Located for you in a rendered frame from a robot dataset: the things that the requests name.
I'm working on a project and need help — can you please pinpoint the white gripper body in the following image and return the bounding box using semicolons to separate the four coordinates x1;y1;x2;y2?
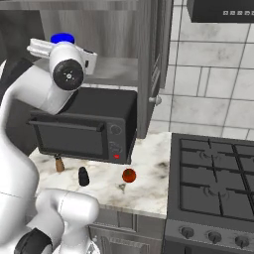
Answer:
27;37;99;75

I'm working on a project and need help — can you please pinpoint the dark grey cabinet door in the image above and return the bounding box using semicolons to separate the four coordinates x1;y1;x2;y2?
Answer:
0;9;46;72

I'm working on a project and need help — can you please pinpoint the grey wood cabinet door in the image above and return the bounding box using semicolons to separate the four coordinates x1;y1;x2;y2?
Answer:
136;0;175;140

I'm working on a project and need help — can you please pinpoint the silver round cabinet knob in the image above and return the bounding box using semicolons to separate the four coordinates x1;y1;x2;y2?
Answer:
148;94;163;106

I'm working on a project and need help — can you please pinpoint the grey base cabinet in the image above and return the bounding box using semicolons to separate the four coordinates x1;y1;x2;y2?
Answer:
86;206;167;254

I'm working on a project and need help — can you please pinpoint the blue round cap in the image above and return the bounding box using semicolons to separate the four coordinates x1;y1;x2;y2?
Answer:
50;32;75;45

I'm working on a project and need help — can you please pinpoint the black toaster oven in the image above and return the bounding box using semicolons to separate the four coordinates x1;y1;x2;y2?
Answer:
27;86;139;166

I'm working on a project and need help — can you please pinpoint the brown shaker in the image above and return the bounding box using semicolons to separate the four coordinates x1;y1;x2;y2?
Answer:
54;153;65;174

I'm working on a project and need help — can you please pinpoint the black shaker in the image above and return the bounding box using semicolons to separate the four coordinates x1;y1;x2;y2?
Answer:
77;166;90;188

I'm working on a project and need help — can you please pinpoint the red tomato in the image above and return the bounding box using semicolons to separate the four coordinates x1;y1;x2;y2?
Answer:
121;168;137;184

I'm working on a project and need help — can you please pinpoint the black range hood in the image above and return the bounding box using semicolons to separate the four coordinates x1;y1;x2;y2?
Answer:
186;0;254;24

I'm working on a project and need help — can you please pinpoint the grey drawer front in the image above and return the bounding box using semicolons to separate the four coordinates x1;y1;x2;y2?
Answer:
88;224;154;254

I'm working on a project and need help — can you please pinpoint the dark grey gas hob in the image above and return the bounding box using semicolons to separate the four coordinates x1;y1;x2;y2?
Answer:
164;131;254;254

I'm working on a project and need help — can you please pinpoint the grey hob knob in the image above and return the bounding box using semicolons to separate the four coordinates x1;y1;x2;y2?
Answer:
207;230;223;245
234;234;251;249
180;225;195;240

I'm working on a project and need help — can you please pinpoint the grey wood wall cabinet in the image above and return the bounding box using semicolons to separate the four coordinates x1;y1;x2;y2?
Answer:
0;0;141;88

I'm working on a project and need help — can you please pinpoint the black toaster oven door handle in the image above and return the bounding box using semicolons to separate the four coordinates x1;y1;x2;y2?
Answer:
27;119;106;134

